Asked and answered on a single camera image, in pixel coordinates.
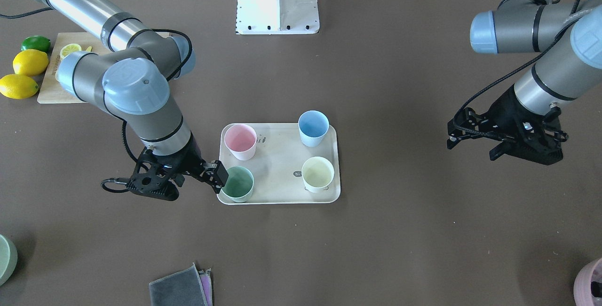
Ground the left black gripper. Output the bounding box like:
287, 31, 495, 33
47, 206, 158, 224
447, 87, 567, 165

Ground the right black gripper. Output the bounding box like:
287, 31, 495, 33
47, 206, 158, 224
126, 135, 229, 201

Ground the green plastic cup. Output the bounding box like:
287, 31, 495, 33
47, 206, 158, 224
222, 165, 254, 203

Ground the pink plastic cup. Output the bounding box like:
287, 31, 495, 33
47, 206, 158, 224
224, 124, 257, 161

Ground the cream plastic cup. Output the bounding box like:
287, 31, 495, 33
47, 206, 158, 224
301, 157, 335, 193

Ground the blue plastic cup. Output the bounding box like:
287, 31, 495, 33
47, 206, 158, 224
298, 110, 330, 147

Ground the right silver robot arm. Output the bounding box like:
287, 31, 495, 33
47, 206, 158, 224
35, 0, 228, 201

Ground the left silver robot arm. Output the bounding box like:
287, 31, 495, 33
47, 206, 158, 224
447, 0, 602, 165

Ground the cream rabbit print tray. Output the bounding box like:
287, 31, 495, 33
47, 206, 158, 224
219, 123, 341, 205

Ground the purple folded cloth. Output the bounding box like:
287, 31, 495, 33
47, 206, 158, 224
198, 269, 214, 306

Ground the grey folded cloth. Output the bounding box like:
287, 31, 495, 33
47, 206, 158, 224
149, 264, 205, 306

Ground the pink bowl with ice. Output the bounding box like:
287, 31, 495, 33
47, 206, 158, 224
573, 259, 602, 306

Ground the wooden cutting board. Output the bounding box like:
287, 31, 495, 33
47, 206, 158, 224
37, 32, 111, 105

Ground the lemon half upper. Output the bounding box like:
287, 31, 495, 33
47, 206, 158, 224
59, 43, 82, 60

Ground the whole yellow lemon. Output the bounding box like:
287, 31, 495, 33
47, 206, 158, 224
0, 73, 39, 100
12, 49, 49, 76

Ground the green lime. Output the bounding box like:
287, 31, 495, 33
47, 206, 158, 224
21, 35, 51, 53

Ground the green plastic bowl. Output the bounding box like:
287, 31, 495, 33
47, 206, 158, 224
0, 235, 18, 285

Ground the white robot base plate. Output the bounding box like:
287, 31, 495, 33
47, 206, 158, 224
235, 0, 320, 35

